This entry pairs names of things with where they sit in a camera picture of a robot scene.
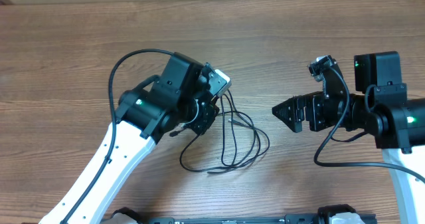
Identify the thin black cable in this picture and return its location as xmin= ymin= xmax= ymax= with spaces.
xmin=179 ymin=90 xmax=270 ymax=174

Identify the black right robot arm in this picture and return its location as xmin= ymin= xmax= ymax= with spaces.
xmin=272 ymin=51 xmax=424 ymax=223

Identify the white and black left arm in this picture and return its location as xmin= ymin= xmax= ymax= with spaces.
xmin=41 ymin=52 xmax=231 ymax=223

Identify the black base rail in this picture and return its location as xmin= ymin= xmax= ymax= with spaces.
xmin=99 ymin=213 xmax=378 ymax=224

